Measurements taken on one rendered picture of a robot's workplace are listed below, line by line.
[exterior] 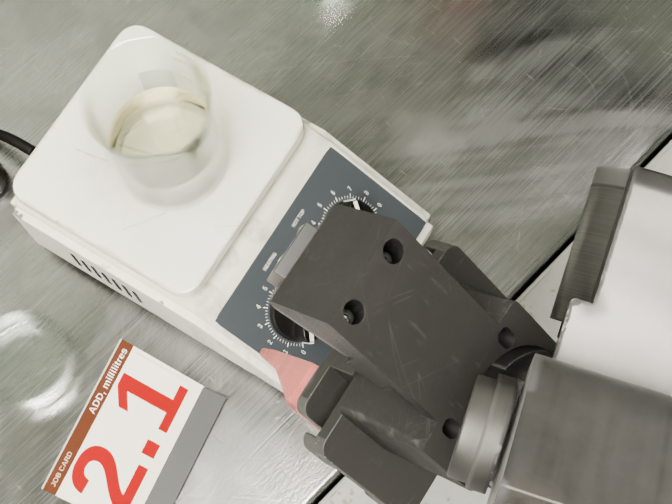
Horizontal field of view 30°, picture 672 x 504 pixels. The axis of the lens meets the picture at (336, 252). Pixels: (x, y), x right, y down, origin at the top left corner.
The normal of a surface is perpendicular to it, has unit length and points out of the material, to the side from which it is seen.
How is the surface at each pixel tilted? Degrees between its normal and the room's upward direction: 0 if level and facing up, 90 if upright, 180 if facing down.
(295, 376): 61
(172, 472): 0
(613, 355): 16
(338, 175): 30
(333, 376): 50
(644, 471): 26
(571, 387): 35
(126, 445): 40
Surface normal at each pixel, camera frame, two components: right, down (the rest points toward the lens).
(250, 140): -0.04, -0.31
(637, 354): -0.13, -0.04
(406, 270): 0.62, 0.19
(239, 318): 0.39, -0.02
